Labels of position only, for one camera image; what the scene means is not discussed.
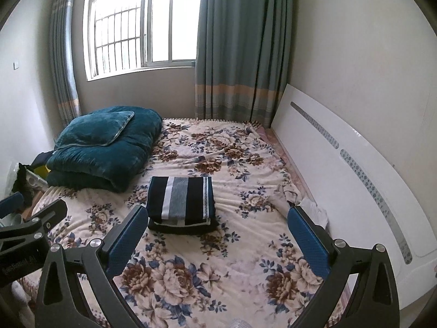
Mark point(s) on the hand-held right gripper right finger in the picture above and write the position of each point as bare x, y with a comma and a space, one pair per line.
309, 242

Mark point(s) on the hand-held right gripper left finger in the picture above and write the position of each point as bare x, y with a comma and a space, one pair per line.
124, 242

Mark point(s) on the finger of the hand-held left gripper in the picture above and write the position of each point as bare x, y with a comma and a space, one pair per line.
47, 213
10, 204

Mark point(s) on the black teal white striped sweater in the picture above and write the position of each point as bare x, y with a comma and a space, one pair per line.
177, 196

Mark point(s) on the white crumpled tissue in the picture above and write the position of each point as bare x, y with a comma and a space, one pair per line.
313, 211

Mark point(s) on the clutter beside bed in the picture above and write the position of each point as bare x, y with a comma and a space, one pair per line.
25, 174

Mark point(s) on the yellow item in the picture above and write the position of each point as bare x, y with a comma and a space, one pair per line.
41, 172

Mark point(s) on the dark grey fleece-lined garment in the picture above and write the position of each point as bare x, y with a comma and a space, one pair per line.
177, 228

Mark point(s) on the white headboard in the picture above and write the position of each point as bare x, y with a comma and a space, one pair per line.
341, 184

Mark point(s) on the cream floral blanket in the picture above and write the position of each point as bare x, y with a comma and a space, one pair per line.
222, 273

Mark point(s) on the dark teal pillow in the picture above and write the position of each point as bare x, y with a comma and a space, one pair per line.
92, 129

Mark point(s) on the dark green knitted blanket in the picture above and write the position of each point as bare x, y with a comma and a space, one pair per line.
136, 136

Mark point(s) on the teal curtain with peach band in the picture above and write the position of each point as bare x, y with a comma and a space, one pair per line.
63, 75
239, 58

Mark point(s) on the window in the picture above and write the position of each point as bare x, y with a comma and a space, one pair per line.
164, 24

